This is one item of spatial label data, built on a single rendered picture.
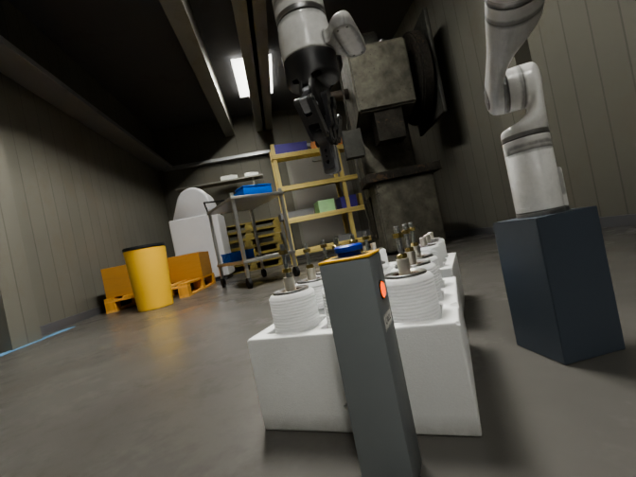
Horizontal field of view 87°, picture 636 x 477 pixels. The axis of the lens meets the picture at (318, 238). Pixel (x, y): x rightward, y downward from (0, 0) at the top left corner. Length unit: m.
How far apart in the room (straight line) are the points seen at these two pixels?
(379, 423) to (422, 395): 0.14
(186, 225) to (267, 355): 4.96
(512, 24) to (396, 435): 0.68
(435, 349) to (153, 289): 3.12
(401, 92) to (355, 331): 3.83
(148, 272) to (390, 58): 3.35
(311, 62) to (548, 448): 0.61
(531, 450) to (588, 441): 0.08
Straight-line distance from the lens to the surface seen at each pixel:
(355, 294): 0.44
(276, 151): 5.38
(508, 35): 0.78
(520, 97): 0.89
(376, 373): 0.47
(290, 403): 0.71
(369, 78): 4.17
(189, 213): 5.62
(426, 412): 0.63
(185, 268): 4.65
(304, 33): 0.51
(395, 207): 3.80
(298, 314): 0.67
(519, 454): 0.62
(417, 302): 0.60
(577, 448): 0.64
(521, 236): 0.84
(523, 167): 0.86
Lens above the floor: 0.35
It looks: level
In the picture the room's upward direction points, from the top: 11 degrees counter-clockwise
